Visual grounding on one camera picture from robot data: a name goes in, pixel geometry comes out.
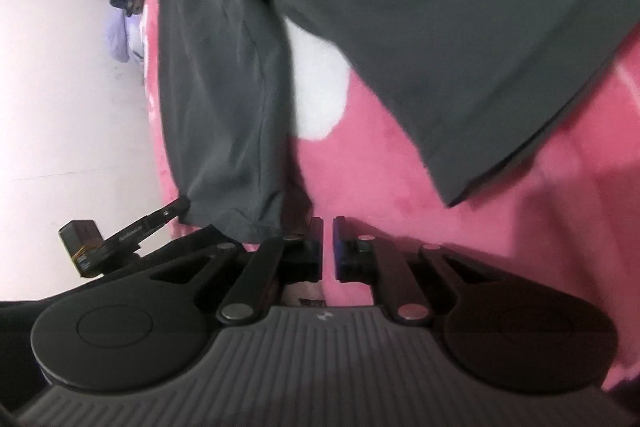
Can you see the pale lilac cloth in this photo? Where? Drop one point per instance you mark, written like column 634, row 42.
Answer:
column 120, row 37

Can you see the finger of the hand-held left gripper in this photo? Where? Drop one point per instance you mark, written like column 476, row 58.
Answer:
column 170, row 214

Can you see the dark grey pants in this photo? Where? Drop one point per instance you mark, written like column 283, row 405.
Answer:
column 400, row 7

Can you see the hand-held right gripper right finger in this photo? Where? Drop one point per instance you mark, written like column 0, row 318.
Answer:
column 340, row 252

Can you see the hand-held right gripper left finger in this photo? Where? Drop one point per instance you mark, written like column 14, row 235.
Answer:
column 305, row 257

